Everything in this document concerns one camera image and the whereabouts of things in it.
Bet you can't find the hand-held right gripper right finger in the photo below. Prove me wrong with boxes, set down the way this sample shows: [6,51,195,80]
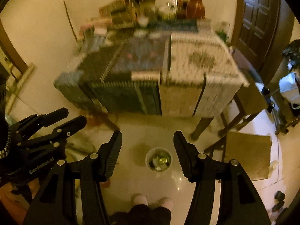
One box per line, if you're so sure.
[173,130,272,225]

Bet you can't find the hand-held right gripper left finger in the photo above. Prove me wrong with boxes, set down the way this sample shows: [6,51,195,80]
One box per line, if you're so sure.
[23,131,123,225]

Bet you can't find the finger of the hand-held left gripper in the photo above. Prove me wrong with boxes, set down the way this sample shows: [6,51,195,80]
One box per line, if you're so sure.
[17,115,88,151]
[13,107,69,134]

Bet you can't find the small white bin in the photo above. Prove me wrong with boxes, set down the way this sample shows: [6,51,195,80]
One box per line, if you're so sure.
[145,147,173,172]

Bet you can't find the wooden table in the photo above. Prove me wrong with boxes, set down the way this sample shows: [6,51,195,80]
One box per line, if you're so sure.
[93,112,213,141]

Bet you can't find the brown cardboard sheet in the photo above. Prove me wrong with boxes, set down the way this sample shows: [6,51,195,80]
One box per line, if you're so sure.
[204,132,273,181]

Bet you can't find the person's legs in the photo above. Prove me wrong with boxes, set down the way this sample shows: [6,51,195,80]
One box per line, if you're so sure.
[110,193,175,225]

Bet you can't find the dark wooden chair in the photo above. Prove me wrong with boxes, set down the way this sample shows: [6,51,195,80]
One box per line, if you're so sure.
[217,52,270,137]

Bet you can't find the patchwork patterned tablecloth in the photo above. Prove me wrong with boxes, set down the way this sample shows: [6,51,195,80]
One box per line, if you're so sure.
[53,18,249,118]

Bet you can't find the thin wooden stick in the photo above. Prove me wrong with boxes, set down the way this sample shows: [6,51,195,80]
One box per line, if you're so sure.
[63,1,79,44]

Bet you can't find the small black floor object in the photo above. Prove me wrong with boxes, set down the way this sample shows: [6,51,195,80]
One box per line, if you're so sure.
[272,189,289,213]

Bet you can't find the pink green patterned box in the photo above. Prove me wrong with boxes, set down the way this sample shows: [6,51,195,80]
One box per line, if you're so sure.
[99,0,128,25]

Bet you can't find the white plastic bag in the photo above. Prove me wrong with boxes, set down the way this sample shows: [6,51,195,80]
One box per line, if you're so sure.
[278,72,300,105]

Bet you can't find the sauce bottle with red cap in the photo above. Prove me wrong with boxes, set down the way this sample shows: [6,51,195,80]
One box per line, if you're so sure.
[177,0,188,20]

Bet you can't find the red thermos jug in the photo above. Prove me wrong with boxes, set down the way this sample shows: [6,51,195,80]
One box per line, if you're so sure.
[187,0,206,20]

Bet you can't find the brown wooden door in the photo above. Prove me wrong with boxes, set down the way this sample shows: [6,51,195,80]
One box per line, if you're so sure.
[236,0,282,76]

